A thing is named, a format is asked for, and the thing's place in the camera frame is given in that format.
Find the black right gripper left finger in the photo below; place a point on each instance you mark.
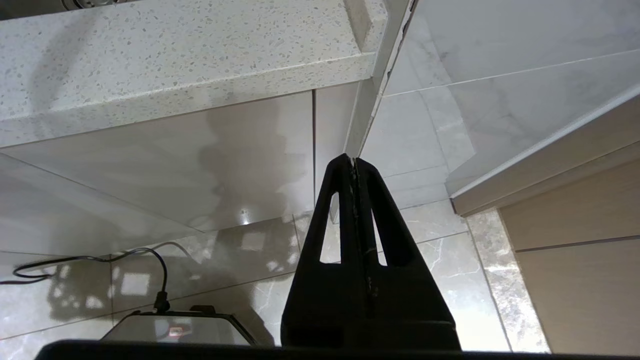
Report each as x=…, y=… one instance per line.
x=320, y=300

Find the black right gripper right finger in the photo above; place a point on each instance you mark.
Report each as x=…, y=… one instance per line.
x=410, y=310

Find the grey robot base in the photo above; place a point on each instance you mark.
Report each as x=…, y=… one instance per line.
x=175, y=330

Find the round metal drain strainer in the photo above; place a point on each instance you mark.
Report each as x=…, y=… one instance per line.
x=90, y=3

